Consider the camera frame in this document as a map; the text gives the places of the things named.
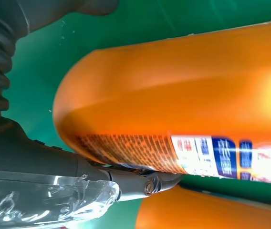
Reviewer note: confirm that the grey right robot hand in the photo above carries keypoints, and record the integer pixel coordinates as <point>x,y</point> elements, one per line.
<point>42,177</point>

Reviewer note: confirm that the green table mat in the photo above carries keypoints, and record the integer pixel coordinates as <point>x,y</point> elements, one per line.
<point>42,63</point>

